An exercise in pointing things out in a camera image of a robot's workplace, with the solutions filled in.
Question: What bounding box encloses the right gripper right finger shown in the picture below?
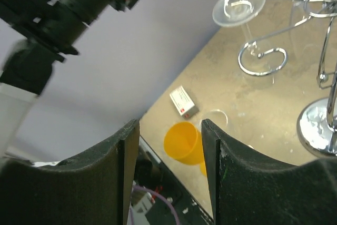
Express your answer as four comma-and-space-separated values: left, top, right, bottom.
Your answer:
201, 119, 336, 224

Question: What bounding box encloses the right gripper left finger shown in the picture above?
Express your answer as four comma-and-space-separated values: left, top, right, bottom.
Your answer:
1, 120, 140, 224

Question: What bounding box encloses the orange plastic wine glass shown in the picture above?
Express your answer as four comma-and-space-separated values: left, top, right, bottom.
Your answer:
163, 122, 206, 176

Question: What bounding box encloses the clear wine glass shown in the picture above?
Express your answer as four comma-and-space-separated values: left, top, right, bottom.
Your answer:
197, 109, 243, 141
212, 0, 270, 73

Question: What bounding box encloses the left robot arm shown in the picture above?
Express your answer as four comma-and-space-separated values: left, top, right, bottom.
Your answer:
1, 0, 138, 153

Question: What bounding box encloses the small white card box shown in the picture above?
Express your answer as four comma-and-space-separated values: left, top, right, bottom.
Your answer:
170, 86, 199, 119

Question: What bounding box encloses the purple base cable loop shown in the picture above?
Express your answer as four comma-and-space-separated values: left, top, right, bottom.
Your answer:
127, 185, 180, 225

